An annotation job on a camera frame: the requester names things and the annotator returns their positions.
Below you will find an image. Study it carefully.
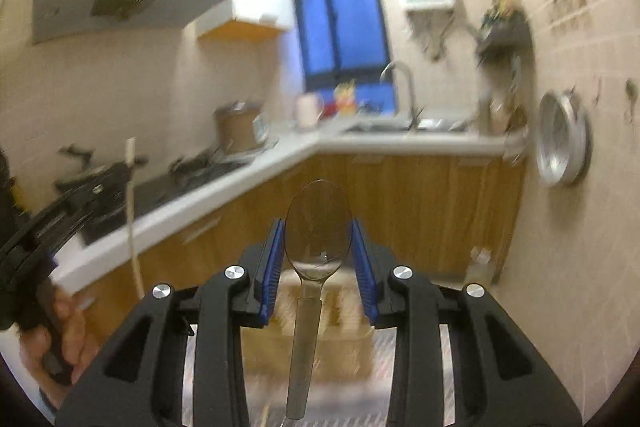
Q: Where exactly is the clear plastic spoon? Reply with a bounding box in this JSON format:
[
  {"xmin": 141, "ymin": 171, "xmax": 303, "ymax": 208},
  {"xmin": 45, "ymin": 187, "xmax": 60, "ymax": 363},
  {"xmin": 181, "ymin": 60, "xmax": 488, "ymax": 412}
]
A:
[{"xmin": 284, "ymin": 180, "xmax": 352, "ymax": 423}]

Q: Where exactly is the person's left hand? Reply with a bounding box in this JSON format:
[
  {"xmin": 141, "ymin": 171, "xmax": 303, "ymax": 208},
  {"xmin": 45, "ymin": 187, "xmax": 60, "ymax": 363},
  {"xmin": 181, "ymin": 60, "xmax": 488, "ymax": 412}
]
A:
[{"xmin": 20, "ymin": 286, "xmax": 99, "ymax": 410}]

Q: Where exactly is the black gas stove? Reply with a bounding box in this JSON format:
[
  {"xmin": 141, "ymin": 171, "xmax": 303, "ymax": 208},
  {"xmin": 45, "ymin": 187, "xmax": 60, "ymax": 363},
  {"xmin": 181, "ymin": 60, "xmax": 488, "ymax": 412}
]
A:
[{"xmin": 54, "ymin": 144, "xmax": 250, "ymax": 245}]

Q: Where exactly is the beige plastic utensil basket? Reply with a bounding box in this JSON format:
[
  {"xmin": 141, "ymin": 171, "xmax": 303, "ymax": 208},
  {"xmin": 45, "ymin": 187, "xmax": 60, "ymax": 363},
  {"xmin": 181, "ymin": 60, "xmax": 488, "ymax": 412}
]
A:
[{"xmin": 241, "ymin": 268, "xmax": 373, "ymax": 381}]

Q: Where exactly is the brown rice cooker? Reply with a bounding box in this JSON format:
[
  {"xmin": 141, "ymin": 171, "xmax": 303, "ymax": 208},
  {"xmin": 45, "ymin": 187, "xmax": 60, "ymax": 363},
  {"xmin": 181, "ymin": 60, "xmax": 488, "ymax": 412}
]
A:
[{"xmin": 214, "ymin": 101, "xmax": 268, "ymax": 154}]

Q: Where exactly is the steel steamer tray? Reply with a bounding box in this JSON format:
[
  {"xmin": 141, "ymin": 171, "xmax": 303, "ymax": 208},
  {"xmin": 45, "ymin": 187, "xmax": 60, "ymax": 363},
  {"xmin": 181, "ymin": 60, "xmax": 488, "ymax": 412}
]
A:
[{"xmin": 535, "ymin": 90, "xmax": 593, "ymax": 187}]

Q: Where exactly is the steel sink basin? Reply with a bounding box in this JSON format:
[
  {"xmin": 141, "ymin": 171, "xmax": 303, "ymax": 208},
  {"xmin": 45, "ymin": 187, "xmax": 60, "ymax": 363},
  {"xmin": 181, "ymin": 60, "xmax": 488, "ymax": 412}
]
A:
[{"xmin": 345, "ymin": 118, "xmax": 470, "ymax": 134}]

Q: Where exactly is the steel sink faucet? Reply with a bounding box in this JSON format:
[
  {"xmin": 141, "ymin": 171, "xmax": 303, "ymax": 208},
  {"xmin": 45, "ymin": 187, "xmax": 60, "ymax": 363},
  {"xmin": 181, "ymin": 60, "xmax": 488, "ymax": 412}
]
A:
[{"xmin": 380, "ymin": 60, "xmax": 421, "ymax": 131}]

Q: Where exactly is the white electric kettle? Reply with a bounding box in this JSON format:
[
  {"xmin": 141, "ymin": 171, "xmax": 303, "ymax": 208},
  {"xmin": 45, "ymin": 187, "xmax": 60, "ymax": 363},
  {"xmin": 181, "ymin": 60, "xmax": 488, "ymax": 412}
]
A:
[{"xmin": 295, "ymin": 92, "xmax": 324, "ymax": 129}]

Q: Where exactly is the yellow detergent bottle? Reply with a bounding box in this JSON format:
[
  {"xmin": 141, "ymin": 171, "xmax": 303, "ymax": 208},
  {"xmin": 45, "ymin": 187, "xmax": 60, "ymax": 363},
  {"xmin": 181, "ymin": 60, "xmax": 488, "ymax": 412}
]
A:
[{"xmin": 334, "ymin": 80, "xmax": 358, "ymax": 117}]

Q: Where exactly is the dark blue window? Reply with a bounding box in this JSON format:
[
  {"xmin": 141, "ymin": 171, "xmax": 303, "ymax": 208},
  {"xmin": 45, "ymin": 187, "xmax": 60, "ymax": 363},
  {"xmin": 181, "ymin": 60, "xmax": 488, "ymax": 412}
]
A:
[{"xmin": 294, "ymin": 0, "xmax": 397, "ymax": 114}]

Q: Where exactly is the black spice wall shelf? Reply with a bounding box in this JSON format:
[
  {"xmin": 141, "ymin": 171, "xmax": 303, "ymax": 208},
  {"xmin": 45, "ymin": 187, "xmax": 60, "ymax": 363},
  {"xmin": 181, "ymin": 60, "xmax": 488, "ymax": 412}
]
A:
[{"xmin": 476, "ymin": 0, "xmax": 532, "ymax": 58}]

